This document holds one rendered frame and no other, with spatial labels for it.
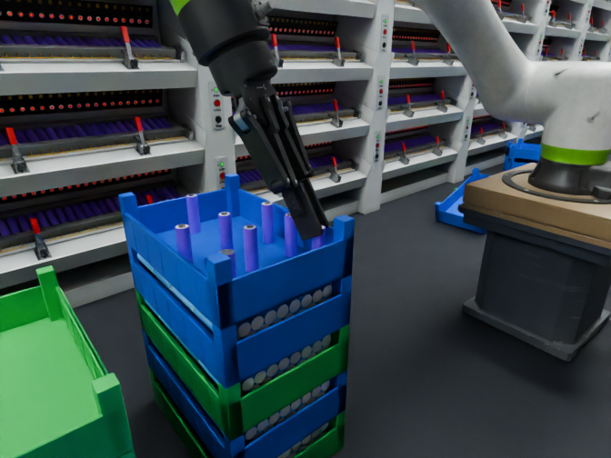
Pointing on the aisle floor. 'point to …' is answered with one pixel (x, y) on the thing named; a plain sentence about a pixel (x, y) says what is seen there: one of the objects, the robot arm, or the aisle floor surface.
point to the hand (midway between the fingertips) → (305, 209)
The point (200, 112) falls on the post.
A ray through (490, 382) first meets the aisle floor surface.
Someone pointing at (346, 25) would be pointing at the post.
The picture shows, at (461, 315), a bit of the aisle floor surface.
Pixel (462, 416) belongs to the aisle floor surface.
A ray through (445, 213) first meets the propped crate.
